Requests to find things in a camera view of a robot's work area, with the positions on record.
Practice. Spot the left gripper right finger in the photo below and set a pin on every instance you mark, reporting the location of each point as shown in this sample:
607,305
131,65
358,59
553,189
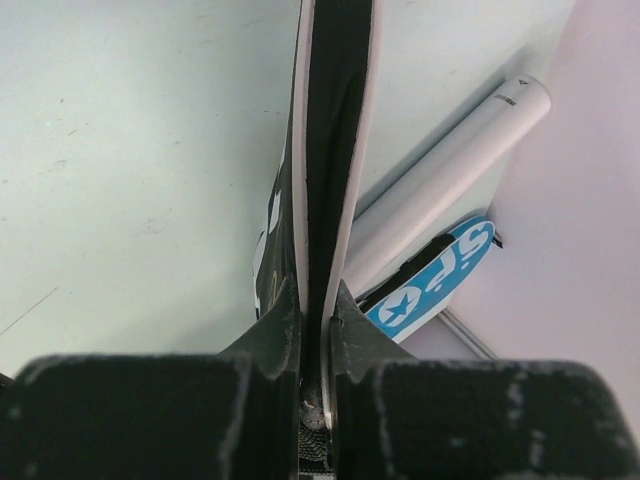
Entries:
398,417

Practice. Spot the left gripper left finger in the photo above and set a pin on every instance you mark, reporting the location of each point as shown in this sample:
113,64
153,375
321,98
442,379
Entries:
230,415

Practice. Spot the blue racket bag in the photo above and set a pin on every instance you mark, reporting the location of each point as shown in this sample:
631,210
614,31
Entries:
423,285

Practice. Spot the black racket bag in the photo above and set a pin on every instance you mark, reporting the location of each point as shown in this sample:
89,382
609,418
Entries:
301,252

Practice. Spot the white shuttlecock tube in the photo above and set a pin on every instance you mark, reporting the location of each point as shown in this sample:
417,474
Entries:
396,222

